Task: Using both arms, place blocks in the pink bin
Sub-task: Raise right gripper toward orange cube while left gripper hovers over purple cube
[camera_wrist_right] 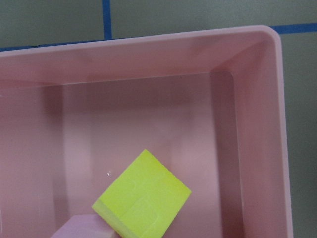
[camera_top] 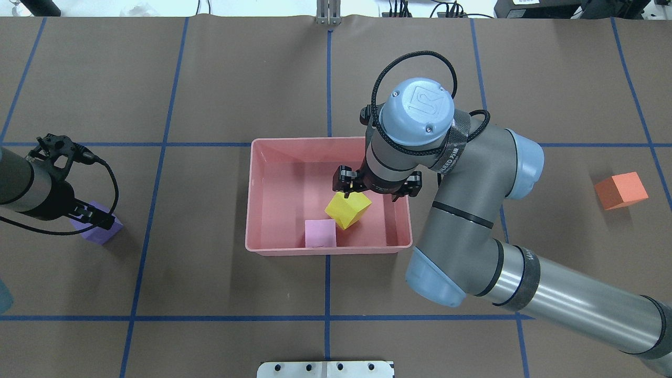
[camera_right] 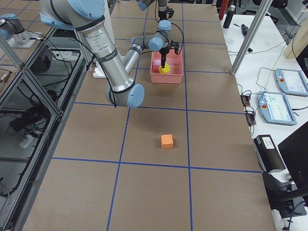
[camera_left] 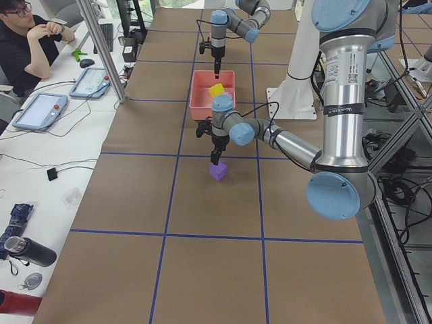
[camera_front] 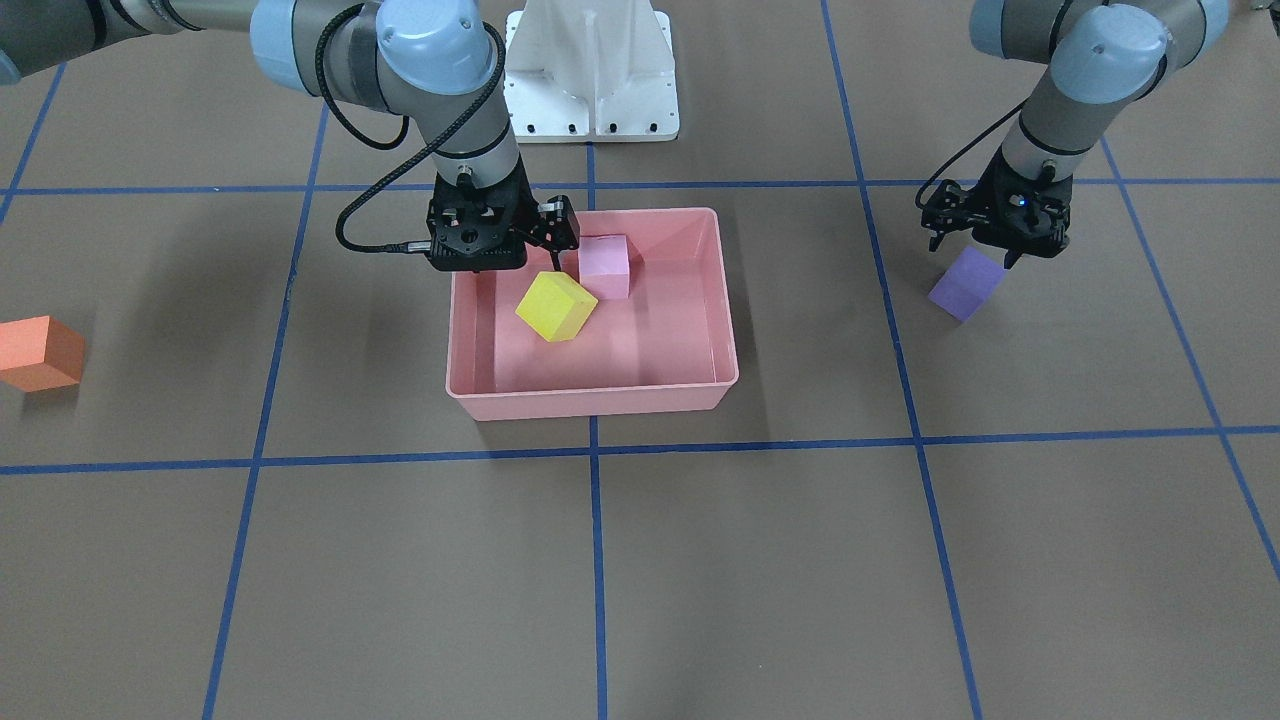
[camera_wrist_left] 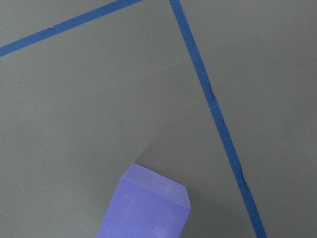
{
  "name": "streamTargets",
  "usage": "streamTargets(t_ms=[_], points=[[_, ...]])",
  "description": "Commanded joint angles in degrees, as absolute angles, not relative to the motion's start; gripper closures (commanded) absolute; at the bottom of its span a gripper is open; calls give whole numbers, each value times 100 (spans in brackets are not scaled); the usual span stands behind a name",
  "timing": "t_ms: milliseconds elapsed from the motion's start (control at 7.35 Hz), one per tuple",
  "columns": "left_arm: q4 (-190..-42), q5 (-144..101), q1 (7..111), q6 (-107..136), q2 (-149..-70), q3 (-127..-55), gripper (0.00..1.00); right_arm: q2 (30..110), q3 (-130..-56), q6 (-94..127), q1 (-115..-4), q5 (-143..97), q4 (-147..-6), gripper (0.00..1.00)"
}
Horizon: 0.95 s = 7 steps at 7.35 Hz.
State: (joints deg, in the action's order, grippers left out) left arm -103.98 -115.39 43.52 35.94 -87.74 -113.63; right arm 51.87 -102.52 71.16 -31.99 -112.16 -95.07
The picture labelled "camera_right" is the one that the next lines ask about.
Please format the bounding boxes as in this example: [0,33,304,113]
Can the teach pendant tablet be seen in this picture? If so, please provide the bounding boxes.
[275,68,308,97]
[257,91,297,126]

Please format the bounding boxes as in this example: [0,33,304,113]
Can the aluminium frame post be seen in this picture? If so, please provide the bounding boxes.
[230,0,273,76]

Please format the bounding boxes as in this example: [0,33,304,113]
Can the small circuit board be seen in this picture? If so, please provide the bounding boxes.
[240,94,251,107]

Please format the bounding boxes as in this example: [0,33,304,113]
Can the pink plastic bin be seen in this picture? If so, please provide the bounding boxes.
[150,50,183,84]

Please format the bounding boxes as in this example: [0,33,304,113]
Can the black monitor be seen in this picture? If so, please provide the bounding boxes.
[278,122,308,187]

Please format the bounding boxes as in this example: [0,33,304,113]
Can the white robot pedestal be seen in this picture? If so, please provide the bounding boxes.
[92,0,116,79]

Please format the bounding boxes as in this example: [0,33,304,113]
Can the near teach pendant tablet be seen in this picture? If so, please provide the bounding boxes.
[257,91,297,126]

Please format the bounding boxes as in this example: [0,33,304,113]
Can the black box with white label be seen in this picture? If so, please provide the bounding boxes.
[254,135,286,173]

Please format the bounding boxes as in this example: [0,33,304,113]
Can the pink foam block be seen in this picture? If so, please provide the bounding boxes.
[152,59,161,69]

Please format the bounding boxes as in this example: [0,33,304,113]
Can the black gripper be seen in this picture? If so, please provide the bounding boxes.
[159,47,169,68]
[158,7,174,21]

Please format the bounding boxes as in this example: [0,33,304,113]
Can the black water bottle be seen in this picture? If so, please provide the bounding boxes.
[223,5,236,29]

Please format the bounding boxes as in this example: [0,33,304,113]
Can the yellow foam block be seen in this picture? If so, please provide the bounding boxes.
[158,64,170,74]

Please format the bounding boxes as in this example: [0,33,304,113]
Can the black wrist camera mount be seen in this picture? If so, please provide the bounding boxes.
[169,40,180,55]

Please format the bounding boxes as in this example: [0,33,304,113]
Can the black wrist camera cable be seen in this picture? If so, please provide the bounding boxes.
[168,23,185,55]

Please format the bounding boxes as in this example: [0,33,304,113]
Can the orange foam block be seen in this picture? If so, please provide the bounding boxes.
[161,134,174,149]

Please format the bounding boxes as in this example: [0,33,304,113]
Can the far teach pendant tablet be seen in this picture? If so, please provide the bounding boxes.
[275,68,308,97]

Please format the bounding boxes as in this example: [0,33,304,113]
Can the red bottle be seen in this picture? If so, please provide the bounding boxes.
[218,0,229,20]

